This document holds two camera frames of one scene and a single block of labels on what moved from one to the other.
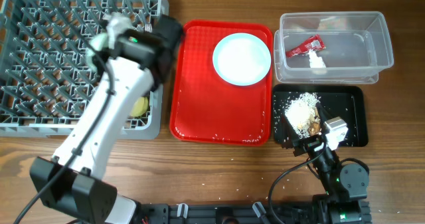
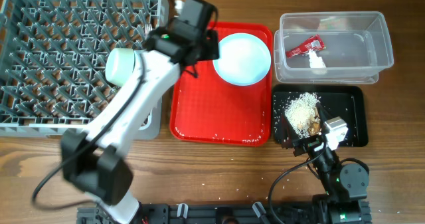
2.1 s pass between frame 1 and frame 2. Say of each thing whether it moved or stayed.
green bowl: moved
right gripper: stayed
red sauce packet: stayed
